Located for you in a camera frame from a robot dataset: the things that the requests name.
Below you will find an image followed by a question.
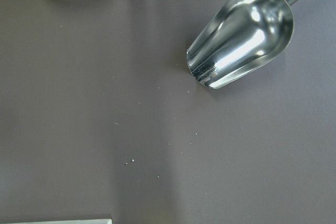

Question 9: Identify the steel scoop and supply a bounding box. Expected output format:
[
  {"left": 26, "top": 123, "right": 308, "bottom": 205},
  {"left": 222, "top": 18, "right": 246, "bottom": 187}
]
[{"left": 186, "top": 0, "right": 298, "bottom": 89}]

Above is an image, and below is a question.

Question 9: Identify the wooden cutting board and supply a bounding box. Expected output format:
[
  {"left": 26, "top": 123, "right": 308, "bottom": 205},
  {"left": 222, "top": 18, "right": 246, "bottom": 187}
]
[{"left": 8, "top": 219, "right": 113, "bottom": 224}]

